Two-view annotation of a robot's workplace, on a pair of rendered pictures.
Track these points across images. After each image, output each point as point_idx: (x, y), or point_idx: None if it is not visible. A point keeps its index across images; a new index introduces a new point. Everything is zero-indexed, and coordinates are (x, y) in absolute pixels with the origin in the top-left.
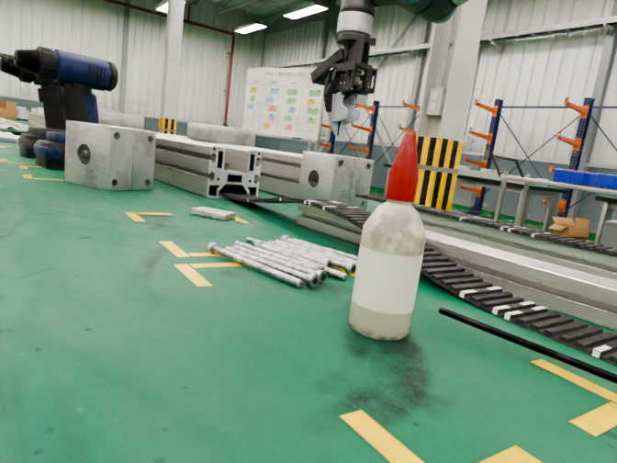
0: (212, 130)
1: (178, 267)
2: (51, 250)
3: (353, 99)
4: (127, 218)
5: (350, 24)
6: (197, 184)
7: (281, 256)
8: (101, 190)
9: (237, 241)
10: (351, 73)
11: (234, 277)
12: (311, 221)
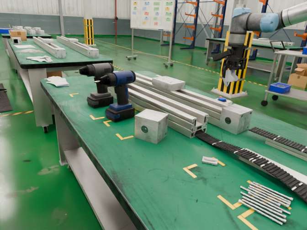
0: (168, 86)
1: (240, 219)
2: (199, 215)
3: (234, 70)
4: (189, 175)
5: (236, 40)
6: (184, 131)
7: (263, 203)
8: (154, 144)
9: (240, 191)
10: (236, 62)
11: (260, 222)
12: (246, 160)
